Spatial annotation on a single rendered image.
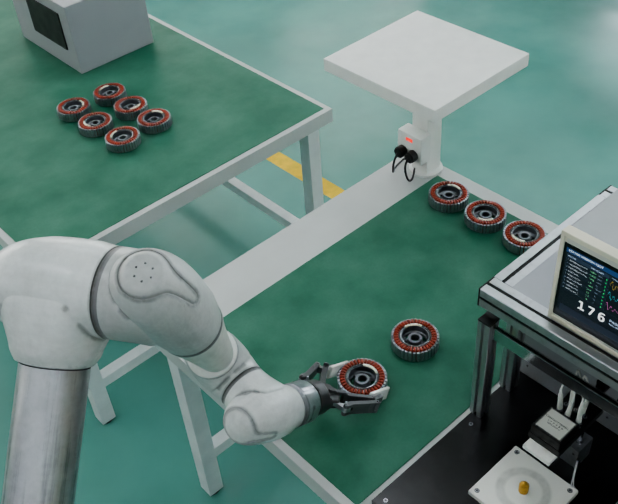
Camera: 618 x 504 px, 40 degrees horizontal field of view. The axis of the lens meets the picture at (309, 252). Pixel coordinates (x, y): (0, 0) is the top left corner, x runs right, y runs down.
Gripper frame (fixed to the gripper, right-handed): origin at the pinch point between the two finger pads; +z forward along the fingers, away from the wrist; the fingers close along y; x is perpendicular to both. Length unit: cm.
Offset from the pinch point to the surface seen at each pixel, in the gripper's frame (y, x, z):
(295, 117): -89, 35, 65
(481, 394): 25.7, 10.6, 3.1
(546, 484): 45.3, 1.9, 1.1
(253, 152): -86, 23, 45
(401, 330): -1.7, 9.6, 13.7
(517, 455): 37.4, 3.1, 3.1
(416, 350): 4.8, 8.2, 11.3
